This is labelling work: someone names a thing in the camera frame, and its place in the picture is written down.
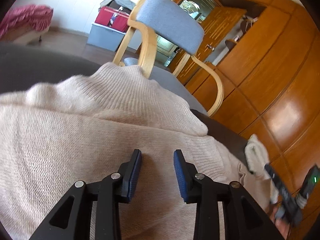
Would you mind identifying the wooden door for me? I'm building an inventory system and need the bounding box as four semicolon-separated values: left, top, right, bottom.
172;6;248;85

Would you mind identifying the wooden wardrobe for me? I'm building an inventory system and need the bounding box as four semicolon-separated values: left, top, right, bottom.
185;0;320;230

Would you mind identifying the beige knit sweater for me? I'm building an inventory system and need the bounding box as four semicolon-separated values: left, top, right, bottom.
0;62;279;240

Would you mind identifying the red ruffled quilt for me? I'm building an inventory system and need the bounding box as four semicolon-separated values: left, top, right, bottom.
0;4;53;39

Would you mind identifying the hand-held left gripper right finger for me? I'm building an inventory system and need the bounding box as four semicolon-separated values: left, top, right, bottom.
173;149;284;240

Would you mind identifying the grey wooden armchair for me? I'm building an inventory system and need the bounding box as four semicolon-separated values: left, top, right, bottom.
112;0;224;117

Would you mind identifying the red storage bag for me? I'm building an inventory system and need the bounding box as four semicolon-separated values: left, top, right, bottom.
95;6;130;33

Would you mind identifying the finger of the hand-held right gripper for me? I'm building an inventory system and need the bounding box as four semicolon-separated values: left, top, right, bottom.
264;164;292;203

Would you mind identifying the blue plastic storage box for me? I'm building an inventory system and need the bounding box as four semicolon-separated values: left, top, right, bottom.
87;22;127;52

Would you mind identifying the dark bag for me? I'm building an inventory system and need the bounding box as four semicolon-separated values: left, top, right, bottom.
107;1;130;12

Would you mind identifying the grey cloth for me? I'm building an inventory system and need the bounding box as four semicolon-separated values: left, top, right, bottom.
100;0;137;12

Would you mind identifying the bed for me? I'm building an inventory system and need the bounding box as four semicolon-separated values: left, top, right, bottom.
2;12;53;45

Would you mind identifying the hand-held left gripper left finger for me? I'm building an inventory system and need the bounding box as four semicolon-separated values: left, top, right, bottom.
29;149;142;240

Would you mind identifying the white clothes hanger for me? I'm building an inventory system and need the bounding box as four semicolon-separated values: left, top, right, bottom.
240;15;259;34

